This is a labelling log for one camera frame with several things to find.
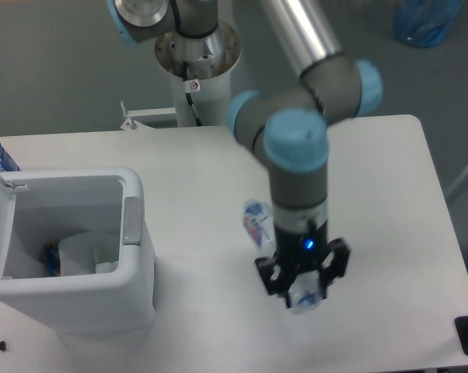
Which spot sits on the white plastic bag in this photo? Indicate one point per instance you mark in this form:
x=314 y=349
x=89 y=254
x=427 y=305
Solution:
x=89 y=253

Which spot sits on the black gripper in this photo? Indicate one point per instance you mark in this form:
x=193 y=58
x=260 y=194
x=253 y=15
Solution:
x=298 y=253

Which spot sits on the colourful snack wrapper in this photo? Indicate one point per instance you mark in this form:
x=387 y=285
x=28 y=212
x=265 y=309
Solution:
x=52 y=257

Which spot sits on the clear plastic water bottle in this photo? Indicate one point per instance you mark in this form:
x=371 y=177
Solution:
x=259 y=224

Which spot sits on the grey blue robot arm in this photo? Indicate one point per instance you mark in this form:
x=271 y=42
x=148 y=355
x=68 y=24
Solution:
x=287 y=132

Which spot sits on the blue plastic bag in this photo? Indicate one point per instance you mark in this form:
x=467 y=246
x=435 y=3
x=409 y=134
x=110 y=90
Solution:
x=424 y=24

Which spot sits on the white trash can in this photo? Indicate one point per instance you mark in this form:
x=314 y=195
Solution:
x=37 y=207

